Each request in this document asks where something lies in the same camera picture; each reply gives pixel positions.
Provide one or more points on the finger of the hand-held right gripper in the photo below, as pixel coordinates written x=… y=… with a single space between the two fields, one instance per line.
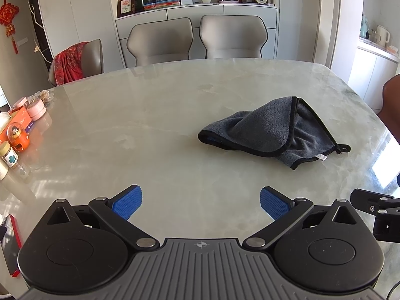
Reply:
x=368 y=197

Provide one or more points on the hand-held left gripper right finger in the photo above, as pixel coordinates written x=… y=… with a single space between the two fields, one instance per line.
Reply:
x=275 y=203

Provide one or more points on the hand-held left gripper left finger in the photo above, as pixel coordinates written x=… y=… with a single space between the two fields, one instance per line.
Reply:
x=128 y=201

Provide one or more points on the blue and grey towel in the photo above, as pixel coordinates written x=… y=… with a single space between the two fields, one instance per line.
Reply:
x=265 y=125

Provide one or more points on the brown leather chair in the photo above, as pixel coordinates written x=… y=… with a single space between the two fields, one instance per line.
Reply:
x=392 y=106

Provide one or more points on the red smartphone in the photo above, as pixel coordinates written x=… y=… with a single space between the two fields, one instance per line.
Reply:
x=11 y=247

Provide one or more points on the orange toy figure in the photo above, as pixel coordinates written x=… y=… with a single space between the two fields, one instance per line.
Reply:
x=18 y=139

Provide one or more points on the jar with clover print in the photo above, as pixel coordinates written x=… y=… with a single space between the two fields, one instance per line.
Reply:
x=8 y=156

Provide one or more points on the white counter cabinet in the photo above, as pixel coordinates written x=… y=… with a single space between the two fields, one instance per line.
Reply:
x=372 y=68

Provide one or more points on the pink round container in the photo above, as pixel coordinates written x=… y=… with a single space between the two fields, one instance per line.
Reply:
x=21 y=102
x=36 y=110

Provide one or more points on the clear snack bag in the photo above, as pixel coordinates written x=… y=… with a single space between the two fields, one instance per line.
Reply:
x=45 y=95

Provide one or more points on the orange box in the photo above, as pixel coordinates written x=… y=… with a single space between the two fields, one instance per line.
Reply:
x=22 y=117

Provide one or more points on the beige dining chair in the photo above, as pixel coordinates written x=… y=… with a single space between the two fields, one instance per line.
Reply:
x=159 y=42
x=232 y=37
x=93 y=57

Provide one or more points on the red patterned cloth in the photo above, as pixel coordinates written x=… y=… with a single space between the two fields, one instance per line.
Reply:
x=70 y=64

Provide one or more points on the cream electric kettle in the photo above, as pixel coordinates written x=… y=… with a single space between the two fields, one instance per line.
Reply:
x=381 y=36

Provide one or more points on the light blue vase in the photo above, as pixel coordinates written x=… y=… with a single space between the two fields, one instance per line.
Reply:
x=364 y=28

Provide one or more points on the white branch decoration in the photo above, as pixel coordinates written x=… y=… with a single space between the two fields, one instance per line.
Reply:
x=39 y=34

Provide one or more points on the stack of colourful books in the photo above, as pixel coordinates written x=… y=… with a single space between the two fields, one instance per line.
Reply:
x=161 y=4

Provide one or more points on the small white box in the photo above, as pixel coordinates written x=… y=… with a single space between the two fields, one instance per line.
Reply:
x=187 y=1

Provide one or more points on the dark picture frame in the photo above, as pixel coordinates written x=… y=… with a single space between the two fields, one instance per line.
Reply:
x=126 y=7

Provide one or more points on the red knot wall ornament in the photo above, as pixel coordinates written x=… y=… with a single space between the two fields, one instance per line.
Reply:
x=7 y=14

